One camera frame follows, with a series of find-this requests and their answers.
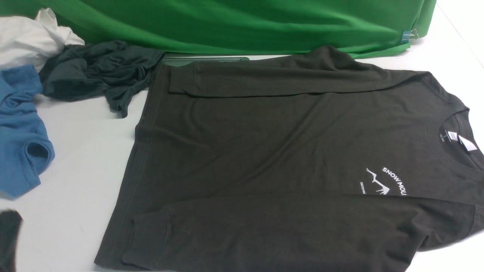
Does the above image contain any black robot arm left side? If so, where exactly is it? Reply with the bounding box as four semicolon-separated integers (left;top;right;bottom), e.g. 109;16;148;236
0;210;23;272

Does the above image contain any white crumpled shirt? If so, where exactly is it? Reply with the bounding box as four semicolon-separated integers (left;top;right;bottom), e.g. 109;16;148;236
0;8;85;71

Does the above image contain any blue crumpled shirt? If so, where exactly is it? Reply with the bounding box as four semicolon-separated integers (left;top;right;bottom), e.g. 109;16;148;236
0;64;55;199

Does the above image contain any green backdrop cloth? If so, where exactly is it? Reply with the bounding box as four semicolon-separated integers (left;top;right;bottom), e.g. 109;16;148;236
1;0;436;58

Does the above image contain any metal table cable hatch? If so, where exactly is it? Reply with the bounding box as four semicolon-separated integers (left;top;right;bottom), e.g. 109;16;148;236
161;57;250;67

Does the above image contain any dark gray long-sleeve shirt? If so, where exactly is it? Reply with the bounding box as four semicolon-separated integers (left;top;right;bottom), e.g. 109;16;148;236
95;46;483;272

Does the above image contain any blue binder clip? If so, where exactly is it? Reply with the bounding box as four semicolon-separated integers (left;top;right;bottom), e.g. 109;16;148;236
401;29;419;44

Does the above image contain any dark teal crumpled shirt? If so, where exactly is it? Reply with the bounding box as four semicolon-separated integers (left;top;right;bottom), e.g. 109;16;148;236
39;41;165;118

